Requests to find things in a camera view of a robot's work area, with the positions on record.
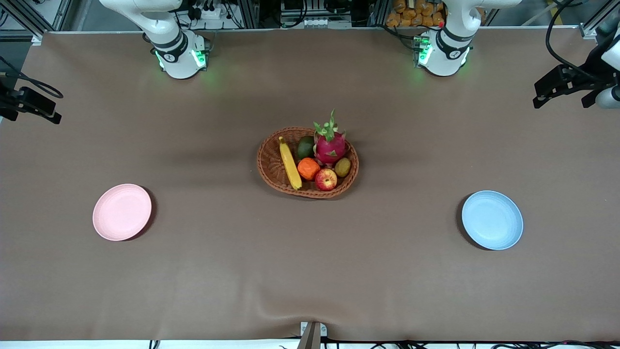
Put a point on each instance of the brown table cloth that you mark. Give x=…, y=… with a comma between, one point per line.
x=310, y=271

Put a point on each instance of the white power strip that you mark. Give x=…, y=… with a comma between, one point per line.
x=210, y=12

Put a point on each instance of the yellow banana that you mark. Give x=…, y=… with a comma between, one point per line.
x=289, y=165

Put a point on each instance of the aluminium frame profile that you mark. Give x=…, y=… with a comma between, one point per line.
x=29, y=19
x=593, y=22

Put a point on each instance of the brown kiwi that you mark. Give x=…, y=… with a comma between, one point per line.
x=343, y=167

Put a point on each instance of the orange tangerine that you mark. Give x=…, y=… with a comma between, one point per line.
x=308, y=168

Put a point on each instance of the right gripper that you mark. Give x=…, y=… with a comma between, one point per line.
x=5, y=102

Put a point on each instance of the light blue round plate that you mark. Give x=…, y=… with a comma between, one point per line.
x=492, y=220

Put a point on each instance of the pink dragon fruit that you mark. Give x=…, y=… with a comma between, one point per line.
x=330, y=148

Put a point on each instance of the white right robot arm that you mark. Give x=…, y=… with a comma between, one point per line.
x=169, y=43

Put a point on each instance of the red yellow apple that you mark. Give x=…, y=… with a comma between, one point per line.
x=326, y=179

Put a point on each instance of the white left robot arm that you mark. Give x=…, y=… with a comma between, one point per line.
x=448, y=48

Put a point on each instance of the orange packaged snacks pile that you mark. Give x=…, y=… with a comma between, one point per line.
x=411, y=12

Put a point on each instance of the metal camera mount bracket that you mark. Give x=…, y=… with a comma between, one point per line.
x=312, y=334

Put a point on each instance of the brown woven wicker basket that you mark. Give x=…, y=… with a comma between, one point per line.
x=271, y=165

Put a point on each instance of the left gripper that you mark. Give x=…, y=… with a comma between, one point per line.
x=592, y=62

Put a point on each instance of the pink round plate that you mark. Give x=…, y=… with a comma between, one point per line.
x=121, y=212

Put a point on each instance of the dark green avocado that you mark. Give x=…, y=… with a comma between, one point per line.
x=305, y=148

